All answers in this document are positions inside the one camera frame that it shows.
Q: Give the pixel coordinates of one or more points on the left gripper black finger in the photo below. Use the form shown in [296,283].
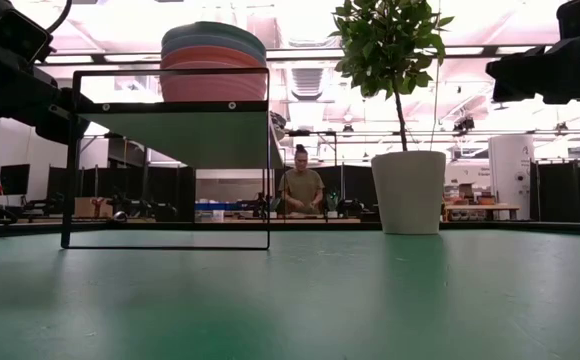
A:
[65,102]

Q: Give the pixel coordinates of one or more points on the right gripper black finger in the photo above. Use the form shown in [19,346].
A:
[525,75]

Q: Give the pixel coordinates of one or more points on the light pink plastic bowl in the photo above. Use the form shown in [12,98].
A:
[210,87]

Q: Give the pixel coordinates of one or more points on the coral plastic bowl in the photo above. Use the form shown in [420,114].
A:
[210,54]

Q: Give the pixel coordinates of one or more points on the blue plastic bowl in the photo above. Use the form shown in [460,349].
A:
[210,41]

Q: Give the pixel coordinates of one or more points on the black background robot arm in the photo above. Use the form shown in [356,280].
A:
[260,205]

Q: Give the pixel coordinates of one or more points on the black ceiling spotlight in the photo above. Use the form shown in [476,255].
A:
[463,124]

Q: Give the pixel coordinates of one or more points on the black background monitor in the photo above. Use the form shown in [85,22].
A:
[12,180]

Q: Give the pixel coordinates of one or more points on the brown cardboard box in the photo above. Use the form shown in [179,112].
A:
[87,207]

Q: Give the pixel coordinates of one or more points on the black partition panel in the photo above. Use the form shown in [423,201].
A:
[355,182]
[570,190]
[160,185]

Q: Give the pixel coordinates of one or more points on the wooden background table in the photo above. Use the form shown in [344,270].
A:
[480,207]

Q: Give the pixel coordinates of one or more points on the green leafy potted tree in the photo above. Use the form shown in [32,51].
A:
[385,45]

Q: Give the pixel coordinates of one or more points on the white plant pot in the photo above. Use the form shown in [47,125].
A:
[407,195]

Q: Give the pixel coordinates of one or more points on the person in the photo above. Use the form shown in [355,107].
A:
[301,187]

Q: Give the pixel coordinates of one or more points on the green table mat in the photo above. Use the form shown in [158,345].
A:
[320,310]

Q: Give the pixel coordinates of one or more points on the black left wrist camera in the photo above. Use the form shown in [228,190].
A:
[20,35]

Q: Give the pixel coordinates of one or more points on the black background rig frame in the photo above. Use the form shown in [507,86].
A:
[300,133]

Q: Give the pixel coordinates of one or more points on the black metal table frame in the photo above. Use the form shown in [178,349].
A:
[320,226]

